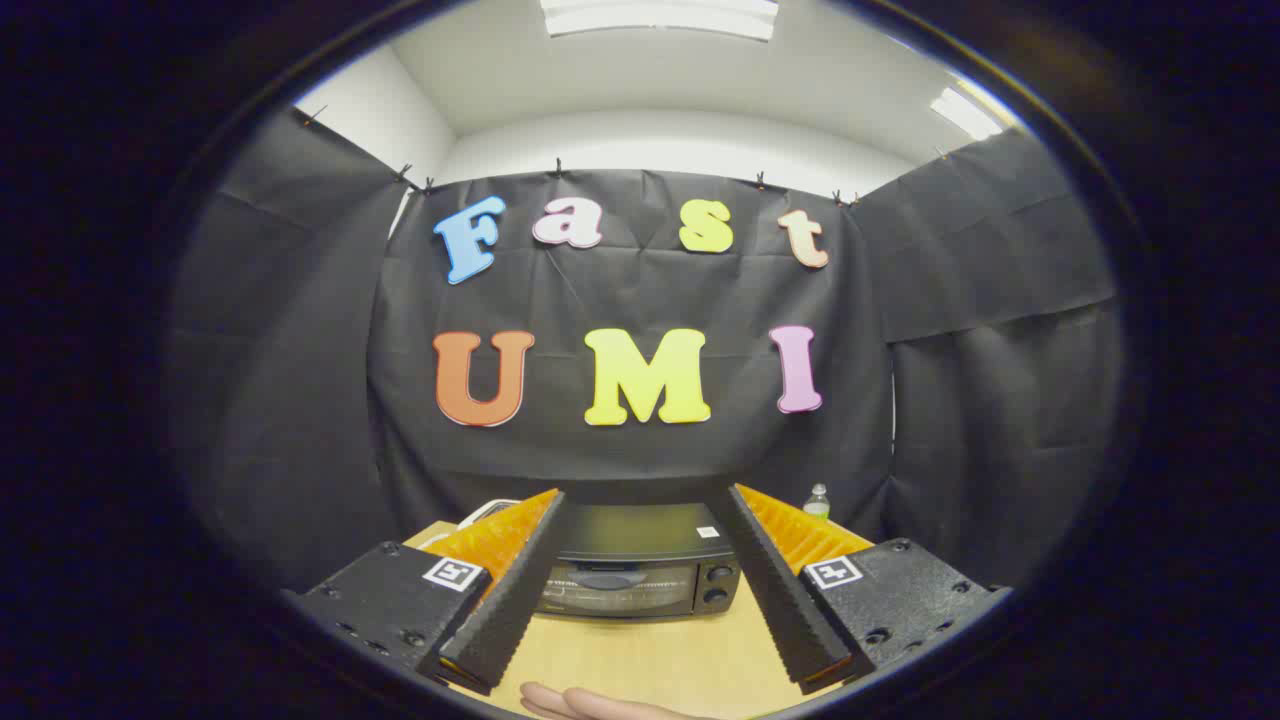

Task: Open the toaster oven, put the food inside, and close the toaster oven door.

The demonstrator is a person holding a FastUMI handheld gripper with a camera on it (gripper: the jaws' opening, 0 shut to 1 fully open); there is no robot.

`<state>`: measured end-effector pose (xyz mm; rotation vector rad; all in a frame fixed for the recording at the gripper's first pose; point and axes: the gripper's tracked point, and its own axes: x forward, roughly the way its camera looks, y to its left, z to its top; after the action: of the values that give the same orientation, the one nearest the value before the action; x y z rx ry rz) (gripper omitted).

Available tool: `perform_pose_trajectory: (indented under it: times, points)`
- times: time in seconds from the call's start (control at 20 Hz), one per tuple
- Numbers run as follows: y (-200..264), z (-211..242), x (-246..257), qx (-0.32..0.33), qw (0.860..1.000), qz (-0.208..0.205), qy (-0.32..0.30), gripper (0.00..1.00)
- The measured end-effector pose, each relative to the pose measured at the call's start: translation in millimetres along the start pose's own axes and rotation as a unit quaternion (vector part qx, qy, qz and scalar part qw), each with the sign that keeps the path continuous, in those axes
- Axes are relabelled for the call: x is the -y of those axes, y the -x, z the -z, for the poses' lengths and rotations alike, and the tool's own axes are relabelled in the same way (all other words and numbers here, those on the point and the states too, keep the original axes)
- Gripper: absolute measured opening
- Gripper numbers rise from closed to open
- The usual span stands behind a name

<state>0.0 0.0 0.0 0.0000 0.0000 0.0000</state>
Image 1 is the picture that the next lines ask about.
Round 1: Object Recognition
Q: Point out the white slot toaster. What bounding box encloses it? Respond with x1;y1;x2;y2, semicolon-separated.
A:
457;498;521;531

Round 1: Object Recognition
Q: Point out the narrow ceiling light panel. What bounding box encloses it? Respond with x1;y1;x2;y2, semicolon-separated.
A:
930;87;1004;141

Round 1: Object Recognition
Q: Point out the wide ceiling light panel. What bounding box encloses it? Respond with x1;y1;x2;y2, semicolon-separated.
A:
540;0;779;41

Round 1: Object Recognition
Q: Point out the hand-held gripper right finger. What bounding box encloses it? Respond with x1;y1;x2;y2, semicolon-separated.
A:
712;483;1013;696

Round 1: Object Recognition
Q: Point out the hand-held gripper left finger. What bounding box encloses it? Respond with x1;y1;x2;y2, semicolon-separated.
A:
285;488;568;698

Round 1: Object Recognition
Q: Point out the black toaster oven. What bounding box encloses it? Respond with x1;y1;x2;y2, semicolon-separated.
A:
530;500;746;621

